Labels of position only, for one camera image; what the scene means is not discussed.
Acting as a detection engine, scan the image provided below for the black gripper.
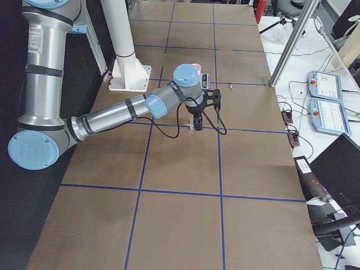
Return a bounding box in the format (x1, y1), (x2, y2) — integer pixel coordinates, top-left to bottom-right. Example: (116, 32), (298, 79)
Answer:
(186, 105), (203, 131)

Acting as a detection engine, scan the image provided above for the pink plastic cup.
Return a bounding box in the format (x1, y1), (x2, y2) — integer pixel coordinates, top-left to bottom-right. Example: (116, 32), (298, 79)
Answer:
(191, 63), (202, 76)

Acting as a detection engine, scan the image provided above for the far teach pendant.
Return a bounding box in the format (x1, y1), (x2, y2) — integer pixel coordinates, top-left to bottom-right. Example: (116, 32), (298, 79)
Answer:
(308, 70), (343, 101)

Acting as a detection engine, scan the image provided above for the teach pendant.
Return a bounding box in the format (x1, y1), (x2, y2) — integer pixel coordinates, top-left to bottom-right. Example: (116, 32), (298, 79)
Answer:
(308, 70), (343, 101)
(309, 98), (352, 136)

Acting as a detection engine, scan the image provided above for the near teach pendant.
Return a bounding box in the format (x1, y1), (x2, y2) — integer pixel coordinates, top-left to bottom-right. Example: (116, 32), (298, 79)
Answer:
(309, 98), (352, 136)

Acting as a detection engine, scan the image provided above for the black monitor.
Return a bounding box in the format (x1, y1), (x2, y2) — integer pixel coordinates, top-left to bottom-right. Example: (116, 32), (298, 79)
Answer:
(310, 133), (359, 211)

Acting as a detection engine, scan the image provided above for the black camera cable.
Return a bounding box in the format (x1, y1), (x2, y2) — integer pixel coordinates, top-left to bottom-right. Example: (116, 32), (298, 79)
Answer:
(150, 97), (227, 139)

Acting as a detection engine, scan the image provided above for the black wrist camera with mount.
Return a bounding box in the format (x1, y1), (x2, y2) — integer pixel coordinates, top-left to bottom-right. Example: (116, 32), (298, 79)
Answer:
(200, 89), (222, 113)

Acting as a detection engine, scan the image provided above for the white pedestal column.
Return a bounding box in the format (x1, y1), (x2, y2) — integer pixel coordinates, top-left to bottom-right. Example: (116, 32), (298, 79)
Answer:
(101, 0), (151, 92)

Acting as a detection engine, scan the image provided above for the aluminium frame post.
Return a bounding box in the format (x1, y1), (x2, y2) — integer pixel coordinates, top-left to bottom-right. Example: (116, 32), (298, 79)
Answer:
(269, 0), (320, 87)

